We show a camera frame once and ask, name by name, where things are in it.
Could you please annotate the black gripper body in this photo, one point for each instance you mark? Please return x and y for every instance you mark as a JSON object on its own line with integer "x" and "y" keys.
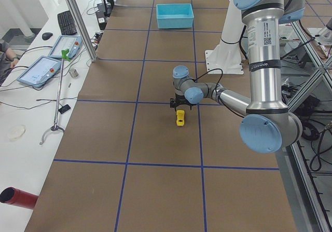
{"x": 179, "y": 98}

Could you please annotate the yellow beetle toy car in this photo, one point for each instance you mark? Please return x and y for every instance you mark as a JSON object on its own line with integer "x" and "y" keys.
{"x": 180, "y": 118}

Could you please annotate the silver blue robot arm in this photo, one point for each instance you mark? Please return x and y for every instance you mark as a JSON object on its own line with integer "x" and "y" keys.
{"x": 267, "y": 124}

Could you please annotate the person forearm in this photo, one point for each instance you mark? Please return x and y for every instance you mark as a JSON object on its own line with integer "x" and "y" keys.
{"x": 8, "y": 55}

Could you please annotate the light blue plastic bin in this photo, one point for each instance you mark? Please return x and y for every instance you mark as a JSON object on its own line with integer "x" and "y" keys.
{"x": 174, "y": 16}

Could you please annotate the small metal cylinder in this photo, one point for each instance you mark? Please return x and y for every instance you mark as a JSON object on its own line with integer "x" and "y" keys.
{"x": 73, "y": 73}

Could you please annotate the small black device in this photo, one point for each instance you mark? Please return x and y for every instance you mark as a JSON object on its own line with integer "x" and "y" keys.
{"x": 64, "y": 109}

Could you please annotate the far teach pendant tablet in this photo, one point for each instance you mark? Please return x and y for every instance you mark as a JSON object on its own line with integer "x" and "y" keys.
{"x": 64, "y": 42}

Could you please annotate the teach pendant tablet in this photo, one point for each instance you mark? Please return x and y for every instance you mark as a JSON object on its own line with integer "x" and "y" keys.
{"x": 39, "y": 72}
{"x": 64, "y": 42}

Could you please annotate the metal reacher grabber tool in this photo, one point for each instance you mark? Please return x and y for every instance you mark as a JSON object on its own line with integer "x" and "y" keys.
{"x": 55, "y": 126}

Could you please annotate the black keyboard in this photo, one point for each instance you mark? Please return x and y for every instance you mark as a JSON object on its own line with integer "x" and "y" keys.
{"x": 66, "y": 23}

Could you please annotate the near teach pendant tablet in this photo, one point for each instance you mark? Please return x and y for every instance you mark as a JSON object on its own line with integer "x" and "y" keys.
{"x": 39, "y": 72}

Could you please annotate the black computer mouse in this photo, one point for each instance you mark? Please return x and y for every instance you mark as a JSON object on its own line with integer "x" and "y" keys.
{"x": 46, "y": 35}

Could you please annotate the red cylinder tube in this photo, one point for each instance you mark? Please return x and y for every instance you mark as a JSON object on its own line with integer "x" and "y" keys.
{"x": 19, "y": 198}

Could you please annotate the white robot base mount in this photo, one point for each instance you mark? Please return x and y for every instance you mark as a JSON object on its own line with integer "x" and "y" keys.
{"x": 226, "y": 56}

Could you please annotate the aluminium frame truss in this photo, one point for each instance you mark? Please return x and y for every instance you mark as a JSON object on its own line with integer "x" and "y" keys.
{"x": 306, "y": 165}

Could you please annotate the aluminium frame post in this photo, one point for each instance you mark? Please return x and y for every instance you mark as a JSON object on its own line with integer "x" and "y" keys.
{"x": 73, "y": 8}

